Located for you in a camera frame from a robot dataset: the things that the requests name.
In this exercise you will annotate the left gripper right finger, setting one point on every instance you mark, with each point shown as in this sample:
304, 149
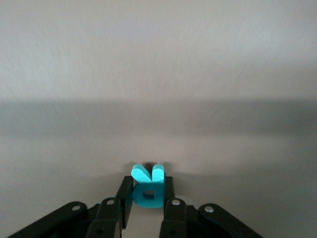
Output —
169, 191

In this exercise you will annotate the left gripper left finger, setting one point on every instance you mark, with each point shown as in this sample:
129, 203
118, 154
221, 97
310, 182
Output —
125, 193

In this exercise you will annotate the cyan foam letter R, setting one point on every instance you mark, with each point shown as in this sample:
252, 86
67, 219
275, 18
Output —
148, 181

